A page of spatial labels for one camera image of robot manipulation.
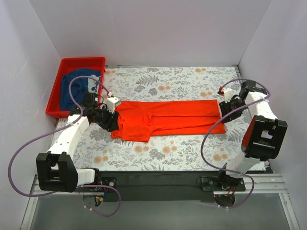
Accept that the orange t shirt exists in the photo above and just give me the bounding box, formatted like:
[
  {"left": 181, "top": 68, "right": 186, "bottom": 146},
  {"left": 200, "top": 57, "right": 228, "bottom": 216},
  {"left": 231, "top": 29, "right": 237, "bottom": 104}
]
[{"left": 111, "top": 100, "right": 226, "bottom": 142}]

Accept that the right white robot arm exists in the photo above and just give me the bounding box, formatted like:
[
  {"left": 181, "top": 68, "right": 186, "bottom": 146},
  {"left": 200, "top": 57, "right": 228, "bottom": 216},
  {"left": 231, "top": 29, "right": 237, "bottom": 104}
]
[{"left": 217, "top": 80, "right": 288, "bottom": 191}]

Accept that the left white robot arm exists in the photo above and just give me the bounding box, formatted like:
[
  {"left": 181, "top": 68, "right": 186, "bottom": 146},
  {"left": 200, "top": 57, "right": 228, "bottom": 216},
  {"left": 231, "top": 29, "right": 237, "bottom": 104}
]
[{"left": 36, "top": 93, "right": 121, "bottom": 192}]

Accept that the floral table mat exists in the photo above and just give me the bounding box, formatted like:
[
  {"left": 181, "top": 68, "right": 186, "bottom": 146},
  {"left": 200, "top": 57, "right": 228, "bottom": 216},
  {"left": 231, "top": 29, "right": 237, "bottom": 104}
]
[{"left": 73, "top": 67, "right": 251, "bottom": 171}]

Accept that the blue t shirt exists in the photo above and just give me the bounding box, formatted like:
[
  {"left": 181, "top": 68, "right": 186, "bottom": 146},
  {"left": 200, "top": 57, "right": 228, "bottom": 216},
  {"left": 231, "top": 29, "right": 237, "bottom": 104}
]
[{"left": 59, "top": 68, "right": 101, "bottom": 111}]

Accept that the red plastic bin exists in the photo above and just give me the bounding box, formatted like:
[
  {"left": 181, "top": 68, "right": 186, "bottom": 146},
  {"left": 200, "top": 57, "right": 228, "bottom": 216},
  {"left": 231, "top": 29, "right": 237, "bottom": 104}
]
[{"left": 46, "top": 57, "right": 106, "bottom": 118}]

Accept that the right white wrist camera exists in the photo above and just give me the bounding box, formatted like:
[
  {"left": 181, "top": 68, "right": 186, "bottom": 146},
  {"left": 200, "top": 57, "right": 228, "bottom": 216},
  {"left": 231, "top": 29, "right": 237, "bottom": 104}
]
[{"left": 218, "top": 87, "right": 235, "bottom": 102}]

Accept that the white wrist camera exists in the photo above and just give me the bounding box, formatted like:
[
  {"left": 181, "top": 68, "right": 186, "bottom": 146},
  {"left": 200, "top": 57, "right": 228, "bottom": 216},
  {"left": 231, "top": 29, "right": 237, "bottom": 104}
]
[
  {"left": 218, "top": 87, "right": 235, "bottom": 102},
  {"left": 105, "top": 96, "right": 121, "bottom": 114}
]

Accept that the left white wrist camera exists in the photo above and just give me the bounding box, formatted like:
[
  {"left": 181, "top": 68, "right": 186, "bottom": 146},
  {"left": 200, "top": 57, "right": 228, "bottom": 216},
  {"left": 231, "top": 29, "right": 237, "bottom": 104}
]
[{"left": 105, "top": 96, "right": 121, "bottom": 114}]

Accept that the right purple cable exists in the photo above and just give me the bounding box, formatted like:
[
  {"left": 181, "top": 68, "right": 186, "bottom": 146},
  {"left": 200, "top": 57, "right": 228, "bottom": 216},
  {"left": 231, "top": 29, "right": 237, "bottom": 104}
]
[{"left": 200, "top": 79, "right": 270, "bottom": 209}]

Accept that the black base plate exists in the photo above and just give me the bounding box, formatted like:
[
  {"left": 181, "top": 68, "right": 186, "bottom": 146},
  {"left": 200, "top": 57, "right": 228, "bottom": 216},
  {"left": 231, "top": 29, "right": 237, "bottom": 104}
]
[{"left": 74, "top": 169, "right": 247, "bottom": 203}]

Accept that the aluminium mounting rail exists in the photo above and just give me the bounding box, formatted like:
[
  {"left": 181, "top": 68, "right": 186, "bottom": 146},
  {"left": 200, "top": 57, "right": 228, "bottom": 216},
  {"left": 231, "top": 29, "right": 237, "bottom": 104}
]
[{"left": 30, "top": 174, "right": 288, "bottom": 196}]

